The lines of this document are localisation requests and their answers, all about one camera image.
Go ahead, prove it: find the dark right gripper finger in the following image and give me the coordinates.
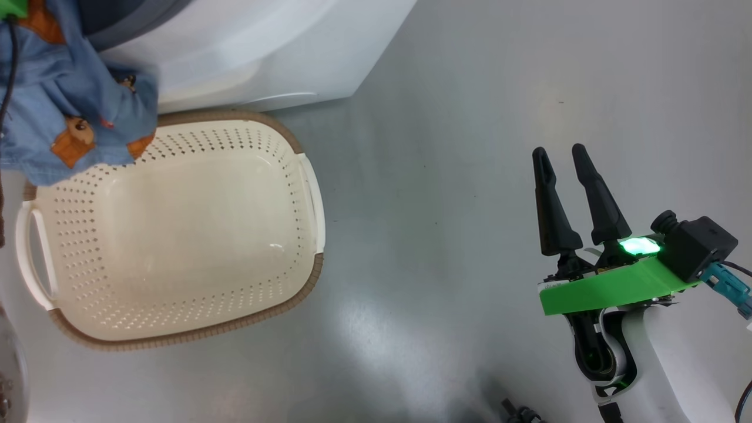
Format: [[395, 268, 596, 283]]
[[572, 143, 632, 246], [532, 147, 583, 256]]

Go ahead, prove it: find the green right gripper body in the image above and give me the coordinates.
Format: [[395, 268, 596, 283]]
[[538, 235, 700, 406]]

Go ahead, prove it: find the blue garment with orange print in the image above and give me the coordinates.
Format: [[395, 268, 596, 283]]
[[0, 0, 160, 186]]

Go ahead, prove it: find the round glass washer door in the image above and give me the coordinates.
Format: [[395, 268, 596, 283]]
[[0, 303, 30, 423]]

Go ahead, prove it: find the white front-load washing machine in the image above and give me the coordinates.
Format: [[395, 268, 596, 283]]
[[76, 0, 419, 113]]

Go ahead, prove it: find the round white drain filter cover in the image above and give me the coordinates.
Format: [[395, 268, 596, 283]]
[[232, 90, 318, 112]]

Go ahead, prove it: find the cream perforated laundry basket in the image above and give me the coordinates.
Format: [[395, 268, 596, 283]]
[[16, 109, 325, 352]]

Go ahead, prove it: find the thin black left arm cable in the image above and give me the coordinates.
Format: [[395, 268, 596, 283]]
[[0, 16, 19, 142]]

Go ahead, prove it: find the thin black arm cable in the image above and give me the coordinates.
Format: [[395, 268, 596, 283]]
[[0, 16, 19, 142], [734, 379, 752, 423]]

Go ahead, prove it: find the teal right camera cable connector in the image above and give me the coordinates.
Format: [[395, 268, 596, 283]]
[[702, 263, 752, 321]]

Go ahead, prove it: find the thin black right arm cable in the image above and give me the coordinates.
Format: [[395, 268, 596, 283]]
[[734, 379, 752, 423]]

